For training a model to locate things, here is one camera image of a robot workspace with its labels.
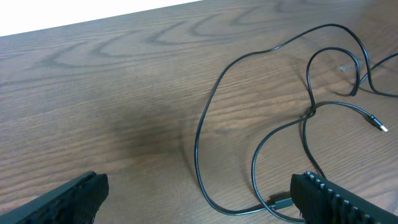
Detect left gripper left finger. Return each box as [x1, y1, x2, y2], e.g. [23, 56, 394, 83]
[1, 171, 109, 224]

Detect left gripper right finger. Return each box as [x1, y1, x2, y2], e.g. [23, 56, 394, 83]
[290, 171, 397, 224]

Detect black USB cable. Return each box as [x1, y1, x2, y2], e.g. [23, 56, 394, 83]
[194, 23, 398, 217]
[251, 46, 389, 224]

